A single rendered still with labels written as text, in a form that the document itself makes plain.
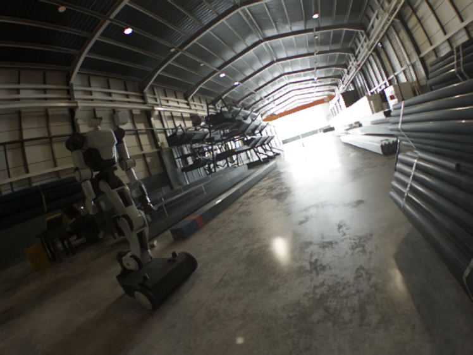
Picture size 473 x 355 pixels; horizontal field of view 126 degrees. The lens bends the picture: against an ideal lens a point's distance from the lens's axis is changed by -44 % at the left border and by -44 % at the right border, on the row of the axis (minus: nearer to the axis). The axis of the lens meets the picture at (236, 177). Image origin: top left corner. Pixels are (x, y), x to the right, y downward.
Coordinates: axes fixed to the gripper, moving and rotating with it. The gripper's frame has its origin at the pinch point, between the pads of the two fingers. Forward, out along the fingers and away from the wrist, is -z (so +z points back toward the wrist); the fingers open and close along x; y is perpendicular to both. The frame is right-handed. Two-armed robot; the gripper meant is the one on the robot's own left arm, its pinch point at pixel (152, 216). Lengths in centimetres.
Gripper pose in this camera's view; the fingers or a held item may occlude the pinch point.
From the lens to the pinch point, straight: 184.5
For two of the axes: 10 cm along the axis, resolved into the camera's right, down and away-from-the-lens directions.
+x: 7.8, -4.4, -4.5
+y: 3.9, -2.2, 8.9
